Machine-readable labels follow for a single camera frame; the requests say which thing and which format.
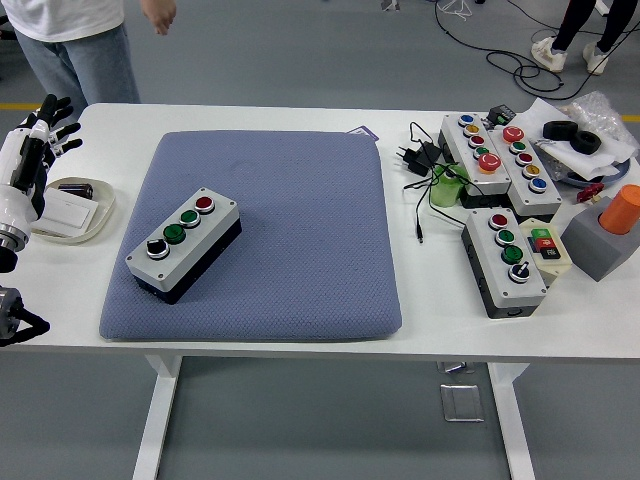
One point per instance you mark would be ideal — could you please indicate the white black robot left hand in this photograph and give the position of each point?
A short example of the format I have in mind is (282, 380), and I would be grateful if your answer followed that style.
(12, 200)

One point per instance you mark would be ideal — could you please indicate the person's hand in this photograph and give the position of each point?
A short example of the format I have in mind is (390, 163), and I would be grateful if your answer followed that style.
(160, 15)

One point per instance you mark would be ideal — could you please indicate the grey four-button control box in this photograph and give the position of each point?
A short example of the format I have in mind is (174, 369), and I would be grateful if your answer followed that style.
(520, 295)
(185, 235)

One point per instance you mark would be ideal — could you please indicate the grey five-button control box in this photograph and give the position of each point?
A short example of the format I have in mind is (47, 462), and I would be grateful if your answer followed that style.
(525, 159)
(489, 161)

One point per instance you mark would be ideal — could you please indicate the small dark cylinder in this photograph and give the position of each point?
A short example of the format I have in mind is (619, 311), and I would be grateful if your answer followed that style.
(75, 190)

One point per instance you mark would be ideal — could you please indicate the cream shallow dish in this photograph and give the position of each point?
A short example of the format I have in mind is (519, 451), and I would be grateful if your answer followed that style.
(102, 217)

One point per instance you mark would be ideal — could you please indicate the purple white card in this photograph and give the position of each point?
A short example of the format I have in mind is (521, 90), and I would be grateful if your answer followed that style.
(362, 131)

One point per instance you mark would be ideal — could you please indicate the white table leg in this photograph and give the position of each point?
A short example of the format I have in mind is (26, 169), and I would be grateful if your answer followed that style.
(510, 415)
(160, 400)

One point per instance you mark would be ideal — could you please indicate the blue-grey padded mat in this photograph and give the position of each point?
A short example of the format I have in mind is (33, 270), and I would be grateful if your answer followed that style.
(300, 240)

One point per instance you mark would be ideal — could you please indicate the black power adapter plug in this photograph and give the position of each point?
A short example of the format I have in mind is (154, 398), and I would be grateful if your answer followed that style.
(417, 159)

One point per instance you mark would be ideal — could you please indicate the green cylinder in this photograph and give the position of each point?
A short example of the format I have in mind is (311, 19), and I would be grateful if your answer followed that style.
(445, 192)

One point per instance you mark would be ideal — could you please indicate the small black terminal module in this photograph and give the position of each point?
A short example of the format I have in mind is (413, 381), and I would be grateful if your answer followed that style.
(502, 114)

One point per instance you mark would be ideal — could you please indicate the white paper sheet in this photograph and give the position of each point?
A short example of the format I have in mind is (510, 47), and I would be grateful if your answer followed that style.
(537, 112)

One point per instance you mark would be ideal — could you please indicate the person with white shoes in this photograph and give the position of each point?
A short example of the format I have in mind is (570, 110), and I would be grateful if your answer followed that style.
(550, 55)

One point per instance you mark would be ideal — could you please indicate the clear bubble wrap bag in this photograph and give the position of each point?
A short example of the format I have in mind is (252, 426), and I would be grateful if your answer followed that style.
(595, 107)

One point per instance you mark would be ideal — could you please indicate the small silver floor fitting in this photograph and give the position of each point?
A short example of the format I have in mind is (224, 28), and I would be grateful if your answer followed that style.
(455, 368)

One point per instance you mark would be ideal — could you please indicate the small red connector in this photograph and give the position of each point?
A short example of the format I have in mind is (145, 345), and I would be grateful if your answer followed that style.
(590, 192)

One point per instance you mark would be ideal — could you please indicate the blue-grey round plate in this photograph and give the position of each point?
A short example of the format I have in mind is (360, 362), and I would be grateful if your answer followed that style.
(615, 175)

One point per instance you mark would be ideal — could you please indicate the grey block holder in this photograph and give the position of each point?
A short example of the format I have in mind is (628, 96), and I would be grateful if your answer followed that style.
(590, 245)

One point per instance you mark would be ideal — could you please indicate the silver floor socket plate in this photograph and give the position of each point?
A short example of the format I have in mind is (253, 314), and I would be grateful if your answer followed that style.
(462, 402)

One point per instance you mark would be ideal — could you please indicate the orange cylinder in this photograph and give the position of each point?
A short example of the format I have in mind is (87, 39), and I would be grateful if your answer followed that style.
(622, 210)

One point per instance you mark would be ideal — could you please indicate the white wall switch plate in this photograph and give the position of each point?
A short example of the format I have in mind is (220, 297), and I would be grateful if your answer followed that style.
(65, 212)

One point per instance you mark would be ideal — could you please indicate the cream three-key switch box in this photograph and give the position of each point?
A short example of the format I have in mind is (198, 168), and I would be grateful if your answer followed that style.
(542, 245)

